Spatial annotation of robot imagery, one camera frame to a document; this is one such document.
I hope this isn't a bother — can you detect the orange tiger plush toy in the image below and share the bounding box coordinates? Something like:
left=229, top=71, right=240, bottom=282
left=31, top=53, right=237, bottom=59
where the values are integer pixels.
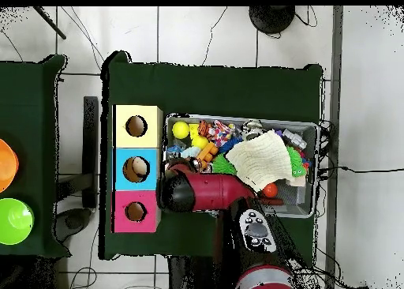
left=197, top=120, right=213, bottom=137

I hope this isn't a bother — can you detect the orange plastic bowl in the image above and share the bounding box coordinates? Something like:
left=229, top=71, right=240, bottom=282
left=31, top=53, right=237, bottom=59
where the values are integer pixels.
left=0, top=138, right=20, bottom=193

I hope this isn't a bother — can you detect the wooden box with three holes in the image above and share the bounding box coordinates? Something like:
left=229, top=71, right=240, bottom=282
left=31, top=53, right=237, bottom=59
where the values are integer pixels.
left=111, top=104, right=163, bottom=234

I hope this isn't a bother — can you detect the green spiky caterpillar toy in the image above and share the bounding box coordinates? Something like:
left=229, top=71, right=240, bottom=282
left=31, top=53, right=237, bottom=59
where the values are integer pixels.
left=286, top=145, right=309, bottom=178

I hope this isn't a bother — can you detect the black round stand base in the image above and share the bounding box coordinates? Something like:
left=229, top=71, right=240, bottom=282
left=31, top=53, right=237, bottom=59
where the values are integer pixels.
left=248, top=6, right=296, bottom=35

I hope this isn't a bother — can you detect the crushed silver can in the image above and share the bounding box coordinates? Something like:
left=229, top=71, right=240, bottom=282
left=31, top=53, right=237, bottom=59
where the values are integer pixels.
left=241, top=119, right=266, bottom=141

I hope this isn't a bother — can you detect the black rod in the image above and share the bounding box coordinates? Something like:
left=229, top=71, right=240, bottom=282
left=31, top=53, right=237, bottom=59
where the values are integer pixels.
left=32, top=6, right=67, bottom=40

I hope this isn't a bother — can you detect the small orange ball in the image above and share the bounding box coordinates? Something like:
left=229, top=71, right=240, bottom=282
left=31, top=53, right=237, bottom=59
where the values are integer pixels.
left=262, top=182, right=279, bottom=199

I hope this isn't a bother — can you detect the cream knitted cloth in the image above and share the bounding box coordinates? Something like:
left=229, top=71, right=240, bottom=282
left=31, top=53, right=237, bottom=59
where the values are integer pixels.
left=225, top=129, right=296, bottom=192

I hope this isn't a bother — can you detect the silver wire mesh bin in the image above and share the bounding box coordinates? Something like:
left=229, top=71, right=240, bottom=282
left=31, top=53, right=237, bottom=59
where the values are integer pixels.
left=159, top=113, right=320, bottom=219

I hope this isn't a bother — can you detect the light blue knitted cloth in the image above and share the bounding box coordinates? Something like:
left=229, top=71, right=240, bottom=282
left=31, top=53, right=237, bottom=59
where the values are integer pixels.
left=181, top=145, right=202, bottom=159

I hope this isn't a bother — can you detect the thin black floor cable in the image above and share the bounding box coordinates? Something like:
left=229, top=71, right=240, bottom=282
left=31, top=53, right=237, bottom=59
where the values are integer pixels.
left=201, top=6, right=228, bottom=66

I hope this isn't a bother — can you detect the green plastic bowl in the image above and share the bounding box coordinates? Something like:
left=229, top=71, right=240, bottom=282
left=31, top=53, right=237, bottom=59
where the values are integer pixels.
left=0, top=197, right=35, bottom=246

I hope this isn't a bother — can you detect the black power cable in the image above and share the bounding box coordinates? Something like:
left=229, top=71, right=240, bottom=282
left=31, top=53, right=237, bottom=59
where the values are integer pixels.
left=318, top=166, right=404, bottom=174

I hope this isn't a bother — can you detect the green spiky rubber ball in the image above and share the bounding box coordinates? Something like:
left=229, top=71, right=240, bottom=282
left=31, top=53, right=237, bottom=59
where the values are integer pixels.
left=211, top=152, right=238, bottom=176

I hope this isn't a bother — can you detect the yellow ball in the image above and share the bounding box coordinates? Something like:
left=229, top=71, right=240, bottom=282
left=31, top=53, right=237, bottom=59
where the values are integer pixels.
left=191, top=134, right=209, bottom=150
left=171, top=120, right=191, bottom=141

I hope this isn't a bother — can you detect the clear plastic bottle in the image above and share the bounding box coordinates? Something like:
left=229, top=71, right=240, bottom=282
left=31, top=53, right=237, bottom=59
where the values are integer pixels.
left=166, top=144, right=184, bottom=159

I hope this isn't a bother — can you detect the orange toy building brick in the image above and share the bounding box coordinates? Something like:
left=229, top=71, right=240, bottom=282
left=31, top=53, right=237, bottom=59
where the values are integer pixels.
left=196, top=141, right=219, bottom=170

